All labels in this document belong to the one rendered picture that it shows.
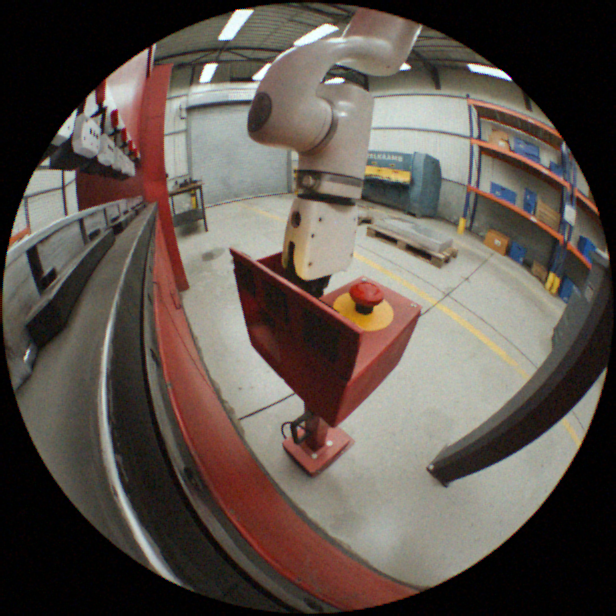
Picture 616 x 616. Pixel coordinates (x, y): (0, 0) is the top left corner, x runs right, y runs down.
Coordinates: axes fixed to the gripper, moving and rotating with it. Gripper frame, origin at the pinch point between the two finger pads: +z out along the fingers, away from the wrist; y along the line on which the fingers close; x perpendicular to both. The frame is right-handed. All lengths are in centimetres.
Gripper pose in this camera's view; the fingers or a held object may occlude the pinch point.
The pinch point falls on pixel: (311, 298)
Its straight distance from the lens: 32.9
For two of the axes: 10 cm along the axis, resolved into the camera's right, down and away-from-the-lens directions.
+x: -6.7, -4.8, 5.6
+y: 7.3, -3.1, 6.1
